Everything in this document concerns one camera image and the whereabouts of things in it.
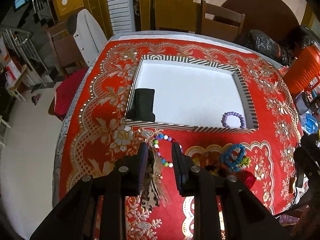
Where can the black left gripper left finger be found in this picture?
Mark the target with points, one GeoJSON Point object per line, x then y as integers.
{"type": "Point", "coordinates": [132, 171]}

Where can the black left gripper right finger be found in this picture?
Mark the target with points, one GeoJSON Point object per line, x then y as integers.
{"type": "Point", "coordinates": [185, 172]}

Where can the black velvet pouch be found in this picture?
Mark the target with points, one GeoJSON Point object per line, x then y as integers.
{"type": "Point", "coordinates": [142, 108]}

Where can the red gold floral tablecloth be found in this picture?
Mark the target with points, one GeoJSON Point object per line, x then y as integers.
{"type": "Point", "coordinates": [94, 133]}

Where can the dark red fabric flower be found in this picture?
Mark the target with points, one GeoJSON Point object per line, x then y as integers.
{"type": "Point", "coordinates": [247, 178]}

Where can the striped white tray box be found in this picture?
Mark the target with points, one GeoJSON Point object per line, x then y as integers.
{"type": "Point", "coordinates": [194, 95]}

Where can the red cushioned stool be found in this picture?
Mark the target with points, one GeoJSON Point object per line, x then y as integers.
{"type": "Point", "coordinates": [65, 93]}

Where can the white ironing board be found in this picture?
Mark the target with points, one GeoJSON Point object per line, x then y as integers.
{"type": "Point", "coordinates": [89, 36]}

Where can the black plastic bag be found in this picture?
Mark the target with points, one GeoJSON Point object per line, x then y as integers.
{"type": "Point", "coordinates": [260, 42]}

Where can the wooden chair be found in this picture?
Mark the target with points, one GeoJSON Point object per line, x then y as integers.
{"type": "Point", "coordinates": [221, 23]}

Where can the metal stair railing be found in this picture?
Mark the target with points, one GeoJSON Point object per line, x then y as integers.
{"type": "Point", "coordinates": [20, 42]}

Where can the white louvered door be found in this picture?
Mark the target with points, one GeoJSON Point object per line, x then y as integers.
{"type": "Point", "coordinates": [121, 15]}

